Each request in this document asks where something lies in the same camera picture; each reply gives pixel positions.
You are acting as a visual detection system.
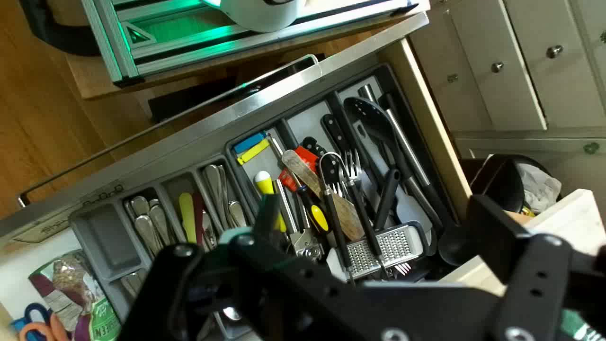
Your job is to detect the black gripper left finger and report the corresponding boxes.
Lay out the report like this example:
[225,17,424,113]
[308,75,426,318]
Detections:
[119,233,380,341]

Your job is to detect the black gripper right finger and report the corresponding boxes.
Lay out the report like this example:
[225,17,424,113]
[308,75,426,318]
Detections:
[465,195,606,341]

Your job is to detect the wooden flat spatula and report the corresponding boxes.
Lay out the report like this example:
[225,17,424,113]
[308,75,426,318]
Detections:
[276,145,367,244]

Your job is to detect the wooden drawer with steel front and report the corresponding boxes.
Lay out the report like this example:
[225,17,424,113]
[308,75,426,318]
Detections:
[0,9,475,341]

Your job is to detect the lime green plastic spoon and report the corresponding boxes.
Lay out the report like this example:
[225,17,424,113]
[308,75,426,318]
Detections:
[177,191,198,246]

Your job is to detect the black plastic ladle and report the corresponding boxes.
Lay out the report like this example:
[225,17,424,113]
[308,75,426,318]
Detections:
[435,221,473,269]

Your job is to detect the metal tablespoon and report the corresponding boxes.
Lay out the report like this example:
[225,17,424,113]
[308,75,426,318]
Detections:
[128,195,166,257]
[202,162,249,231]

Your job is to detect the black trash bin with bag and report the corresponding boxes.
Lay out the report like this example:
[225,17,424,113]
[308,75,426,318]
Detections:
[469,153,564,217]

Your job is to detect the metal flat grater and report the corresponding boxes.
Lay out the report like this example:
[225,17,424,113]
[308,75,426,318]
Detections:
[327,221,431,284]

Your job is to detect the yellow bag clip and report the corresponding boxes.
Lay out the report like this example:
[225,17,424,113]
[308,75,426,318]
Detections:
[234,138,272,168]

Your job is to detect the blue bag clip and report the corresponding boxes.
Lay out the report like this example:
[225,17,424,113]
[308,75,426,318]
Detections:
[232,130,266,155]

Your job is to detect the black plastic utensil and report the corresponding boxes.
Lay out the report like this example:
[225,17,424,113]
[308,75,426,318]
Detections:
[373,164,403,234]

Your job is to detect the grey plastic cutlery organizer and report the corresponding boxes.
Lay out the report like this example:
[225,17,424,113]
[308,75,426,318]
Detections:
[68,62,462,318]

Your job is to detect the green labelled food packet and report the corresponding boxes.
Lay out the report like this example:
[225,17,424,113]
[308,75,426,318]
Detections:
[26,248,123,341]

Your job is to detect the white kitchen cabinet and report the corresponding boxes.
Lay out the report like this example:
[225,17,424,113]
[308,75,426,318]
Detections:
[408,0,606,191]

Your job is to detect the black slotted turner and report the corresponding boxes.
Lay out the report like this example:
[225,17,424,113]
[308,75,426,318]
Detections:
[342,92,458,231]

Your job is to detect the black yellow handled tool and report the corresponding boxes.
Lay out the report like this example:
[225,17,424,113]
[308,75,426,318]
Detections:
[295,187,331,234]

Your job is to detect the black handled metal server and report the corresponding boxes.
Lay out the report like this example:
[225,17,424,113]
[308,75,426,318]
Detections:
[316,151,355,270]

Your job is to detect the yellow handled peeler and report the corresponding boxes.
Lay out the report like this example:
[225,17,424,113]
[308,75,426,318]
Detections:
[251,168,289,234]

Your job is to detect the orange red handled peeler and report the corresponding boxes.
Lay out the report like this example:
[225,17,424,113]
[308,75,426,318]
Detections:
[278,145,321,195]

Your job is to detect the metal fork black handle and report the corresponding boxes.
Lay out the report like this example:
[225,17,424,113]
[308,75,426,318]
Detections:
[342,149,386,259]

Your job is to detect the black riveted handle knife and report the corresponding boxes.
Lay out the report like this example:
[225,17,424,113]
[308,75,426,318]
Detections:
[319,111,355,159]

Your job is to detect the blue orange handled scissors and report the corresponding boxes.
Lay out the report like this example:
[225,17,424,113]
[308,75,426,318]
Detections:
[9,301,71,341]

